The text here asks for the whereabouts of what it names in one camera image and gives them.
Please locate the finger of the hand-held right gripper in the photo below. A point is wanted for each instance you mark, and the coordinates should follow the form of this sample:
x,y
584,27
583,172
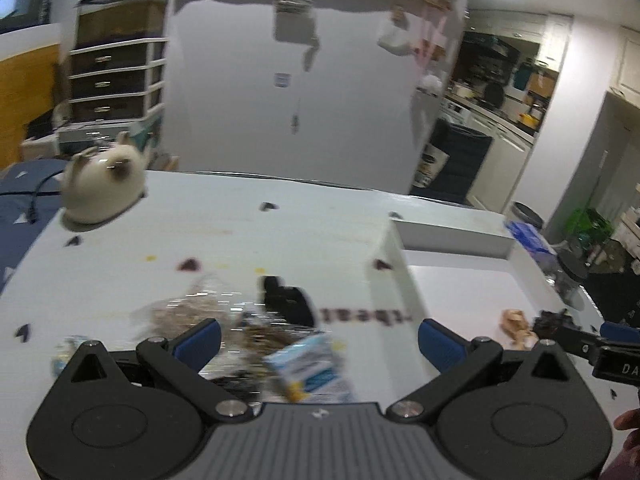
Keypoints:
x,y
580,342
620,332

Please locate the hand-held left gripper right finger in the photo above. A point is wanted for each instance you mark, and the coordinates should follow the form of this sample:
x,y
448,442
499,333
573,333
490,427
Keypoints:
x,y
440,342

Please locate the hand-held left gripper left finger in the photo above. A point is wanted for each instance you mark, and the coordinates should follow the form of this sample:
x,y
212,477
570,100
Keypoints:
x,y
200,342

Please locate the clear bag dark brown accessory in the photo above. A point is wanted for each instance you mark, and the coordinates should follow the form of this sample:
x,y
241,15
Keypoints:
x,y
550,321

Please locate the shallow white tray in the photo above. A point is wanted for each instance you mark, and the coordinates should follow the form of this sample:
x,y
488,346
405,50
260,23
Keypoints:
x,y
460,300

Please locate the clear bag tan accessories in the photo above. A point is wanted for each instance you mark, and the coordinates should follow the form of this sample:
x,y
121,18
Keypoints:
x,y
517,327

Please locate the black cloth band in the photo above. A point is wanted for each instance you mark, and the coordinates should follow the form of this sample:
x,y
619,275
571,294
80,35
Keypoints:
x,y
290,302

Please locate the person's right hand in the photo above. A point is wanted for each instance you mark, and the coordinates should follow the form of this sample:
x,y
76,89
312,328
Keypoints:
x,y
627,420

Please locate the glass jar black lid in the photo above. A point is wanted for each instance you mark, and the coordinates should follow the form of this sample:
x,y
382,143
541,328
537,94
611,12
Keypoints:
x,y
570,272

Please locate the blue tissue pack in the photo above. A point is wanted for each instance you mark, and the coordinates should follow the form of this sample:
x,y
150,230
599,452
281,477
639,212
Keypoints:
x,y
530,237

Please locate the blue white packet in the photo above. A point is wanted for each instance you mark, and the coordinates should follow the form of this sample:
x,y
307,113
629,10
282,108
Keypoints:
x,y
315,372

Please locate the grey metal pot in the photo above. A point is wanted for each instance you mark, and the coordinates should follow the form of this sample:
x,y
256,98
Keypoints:
x,y
527,214

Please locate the printed tote bag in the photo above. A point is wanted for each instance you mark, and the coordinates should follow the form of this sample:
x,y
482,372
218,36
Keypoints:
x,y
432,165

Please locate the dark chair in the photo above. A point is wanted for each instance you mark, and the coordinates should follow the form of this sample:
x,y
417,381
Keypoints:
x,y
465,160

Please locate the white kitchen cabinets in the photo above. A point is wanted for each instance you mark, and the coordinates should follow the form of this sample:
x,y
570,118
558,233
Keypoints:
x,y
500,160

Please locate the blue patterned bedding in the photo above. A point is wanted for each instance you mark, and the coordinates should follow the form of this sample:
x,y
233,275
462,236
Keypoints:
x,y
20,200

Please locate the white washing machine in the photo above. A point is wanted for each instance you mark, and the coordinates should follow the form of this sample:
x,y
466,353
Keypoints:
x,y
455,111

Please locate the white plastic drawer unit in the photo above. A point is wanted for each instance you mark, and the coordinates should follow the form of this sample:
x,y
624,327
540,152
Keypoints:
x,y
107,82

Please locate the glass tank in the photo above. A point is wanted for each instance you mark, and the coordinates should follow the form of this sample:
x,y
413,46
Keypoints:
x,y
120,20

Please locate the wall outlet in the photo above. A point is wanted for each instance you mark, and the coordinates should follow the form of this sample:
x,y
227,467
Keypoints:
x,y
282,80

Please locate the wall mounted hanger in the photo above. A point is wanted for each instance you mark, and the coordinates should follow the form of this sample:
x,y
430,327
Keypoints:
x,y
295,6

